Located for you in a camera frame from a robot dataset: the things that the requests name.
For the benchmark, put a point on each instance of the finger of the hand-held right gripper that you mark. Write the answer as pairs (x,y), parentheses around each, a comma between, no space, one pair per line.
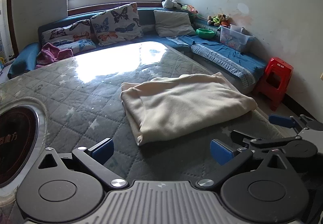
(278,120)
(239,136)

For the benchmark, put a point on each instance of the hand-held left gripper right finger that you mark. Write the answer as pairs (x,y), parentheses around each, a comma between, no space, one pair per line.
(221,152)

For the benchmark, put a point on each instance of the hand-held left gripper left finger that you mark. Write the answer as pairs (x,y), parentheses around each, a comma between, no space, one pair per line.
(102,150)

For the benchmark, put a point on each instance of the cream sweater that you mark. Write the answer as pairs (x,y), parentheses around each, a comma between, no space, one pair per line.
(181,105)

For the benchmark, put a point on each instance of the red plastic stool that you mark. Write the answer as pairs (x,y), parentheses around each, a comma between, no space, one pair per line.
(277,67)

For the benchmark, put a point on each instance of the grey quilted star table cover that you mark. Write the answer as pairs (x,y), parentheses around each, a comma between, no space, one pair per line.
(75,102)

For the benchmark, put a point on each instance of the blue patterned sofa cover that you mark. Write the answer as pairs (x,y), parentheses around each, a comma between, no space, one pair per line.
(227,53)

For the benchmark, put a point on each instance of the round black induction cooker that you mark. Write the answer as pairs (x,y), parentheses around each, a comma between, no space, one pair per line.
(17,143)

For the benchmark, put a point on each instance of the clear plastic storage box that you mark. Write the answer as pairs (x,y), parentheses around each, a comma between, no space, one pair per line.
(232,39)

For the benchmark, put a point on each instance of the green bowl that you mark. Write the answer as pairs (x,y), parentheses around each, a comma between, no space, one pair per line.
(205,34)

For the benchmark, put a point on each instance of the pink cloth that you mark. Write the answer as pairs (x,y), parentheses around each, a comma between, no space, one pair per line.
(49,53)

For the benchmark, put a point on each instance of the brown teddy bear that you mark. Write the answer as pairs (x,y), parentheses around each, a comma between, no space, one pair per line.
(224,19)

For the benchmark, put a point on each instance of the green plush toy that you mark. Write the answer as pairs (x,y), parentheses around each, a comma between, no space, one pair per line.
(216,20)

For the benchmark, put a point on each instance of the long butterfly print cushion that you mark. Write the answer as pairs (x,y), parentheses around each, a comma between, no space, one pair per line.
(68,37)

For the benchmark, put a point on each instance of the blue sofa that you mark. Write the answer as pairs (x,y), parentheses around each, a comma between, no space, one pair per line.
(22,59)

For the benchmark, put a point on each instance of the large butterfly print cushion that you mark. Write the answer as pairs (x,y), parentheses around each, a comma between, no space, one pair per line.
(116,24)

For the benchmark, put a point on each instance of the grey cushion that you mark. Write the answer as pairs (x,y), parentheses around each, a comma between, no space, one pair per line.
(171,23)

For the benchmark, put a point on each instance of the colourful plush toy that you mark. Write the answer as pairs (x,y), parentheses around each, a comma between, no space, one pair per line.
(189,8)

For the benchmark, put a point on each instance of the black and white plush toy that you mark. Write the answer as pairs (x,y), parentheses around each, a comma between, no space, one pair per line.
(169,3)

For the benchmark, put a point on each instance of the brown door frame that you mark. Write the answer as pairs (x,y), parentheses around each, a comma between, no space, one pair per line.
(9,16)

